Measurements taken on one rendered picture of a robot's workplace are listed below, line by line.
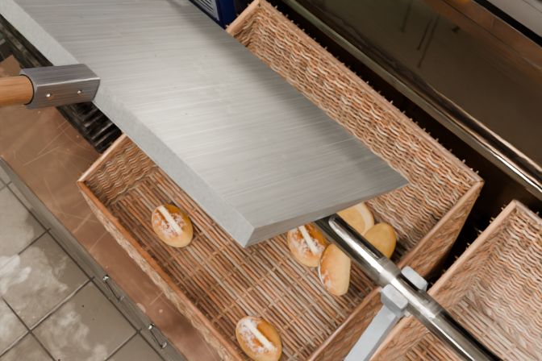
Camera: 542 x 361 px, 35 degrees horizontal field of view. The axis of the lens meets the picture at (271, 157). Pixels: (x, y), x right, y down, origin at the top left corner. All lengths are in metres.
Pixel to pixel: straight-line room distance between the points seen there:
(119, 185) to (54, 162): 0.19
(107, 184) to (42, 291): 0.75
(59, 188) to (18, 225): 0.69
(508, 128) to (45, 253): 1.45
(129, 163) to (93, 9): 0.53
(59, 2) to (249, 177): 0.38
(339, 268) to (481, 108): 0.41
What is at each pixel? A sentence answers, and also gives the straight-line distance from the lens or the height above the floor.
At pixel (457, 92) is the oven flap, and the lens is 1.36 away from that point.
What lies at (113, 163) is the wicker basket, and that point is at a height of 0.71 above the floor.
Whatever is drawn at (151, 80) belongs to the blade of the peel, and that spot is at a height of 1.21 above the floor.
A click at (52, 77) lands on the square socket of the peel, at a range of 0.97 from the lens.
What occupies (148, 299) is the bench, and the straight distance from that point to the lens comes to 1.66.
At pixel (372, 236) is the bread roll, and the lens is 1.60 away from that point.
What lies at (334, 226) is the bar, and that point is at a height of 1.17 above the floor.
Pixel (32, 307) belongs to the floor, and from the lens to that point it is 2.37.
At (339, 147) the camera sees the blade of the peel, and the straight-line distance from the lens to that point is 1.17.
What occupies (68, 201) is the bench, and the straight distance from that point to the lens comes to 1.79.
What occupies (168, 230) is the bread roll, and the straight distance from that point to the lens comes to 1.64.
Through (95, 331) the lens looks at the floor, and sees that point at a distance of 2.30.
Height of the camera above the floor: 2.10
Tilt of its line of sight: 60 degrees down
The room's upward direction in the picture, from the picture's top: 9 degrees counter-clockwise
